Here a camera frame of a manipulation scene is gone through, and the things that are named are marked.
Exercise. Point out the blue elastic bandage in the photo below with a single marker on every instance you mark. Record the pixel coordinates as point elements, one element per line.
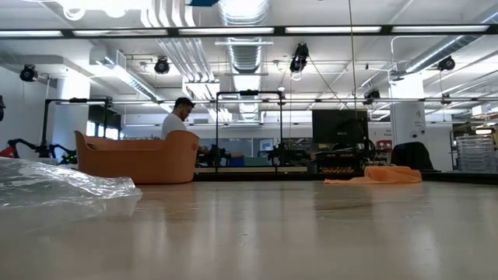
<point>202,2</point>

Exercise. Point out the black red background robot arm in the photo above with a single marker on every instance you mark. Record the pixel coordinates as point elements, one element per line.
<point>43,148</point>

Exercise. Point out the orange elastic bandage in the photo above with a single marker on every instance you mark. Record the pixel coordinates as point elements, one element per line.
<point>389,175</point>

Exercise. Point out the background wooden workbench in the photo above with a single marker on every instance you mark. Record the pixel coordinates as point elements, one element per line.
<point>249,169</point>

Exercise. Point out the person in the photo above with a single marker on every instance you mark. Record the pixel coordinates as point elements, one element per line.
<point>173,124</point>

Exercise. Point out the black monitor screen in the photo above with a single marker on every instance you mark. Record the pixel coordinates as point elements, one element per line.
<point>327,124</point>

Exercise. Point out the black equipment shelf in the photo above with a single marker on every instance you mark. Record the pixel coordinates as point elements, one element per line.
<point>334,159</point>

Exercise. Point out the orange plastic basket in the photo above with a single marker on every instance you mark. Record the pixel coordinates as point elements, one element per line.
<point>136,163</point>

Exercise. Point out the black office chair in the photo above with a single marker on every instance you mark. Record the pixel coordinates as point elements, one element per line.
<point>412,155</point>

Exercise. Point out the clear plastic bag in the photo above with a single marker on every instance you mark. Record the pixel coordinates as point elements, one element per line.
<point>50,183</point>

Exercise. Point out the black metal gantry frame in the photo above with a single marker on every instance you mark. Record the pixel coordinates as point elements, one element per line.
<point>216,128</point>
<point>46,124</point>

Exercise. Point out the black aluminium table frame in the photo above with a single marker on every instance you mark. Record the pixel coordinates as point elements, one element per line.
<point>272,177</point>

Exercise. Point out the silver ventilation duct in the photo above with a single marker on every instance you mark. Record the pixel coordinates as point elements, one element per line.
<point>245,58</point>

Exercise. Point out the black ceiling camera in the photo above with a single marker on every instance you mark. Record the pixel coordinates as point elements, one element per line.
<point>162,66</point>
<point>446,64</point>
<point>300,54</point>
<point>372,95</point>
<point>28,74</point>

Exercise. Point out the black overhead frame crossbar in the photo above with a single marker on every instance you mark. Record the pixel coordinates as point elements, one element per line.
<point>279,30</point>

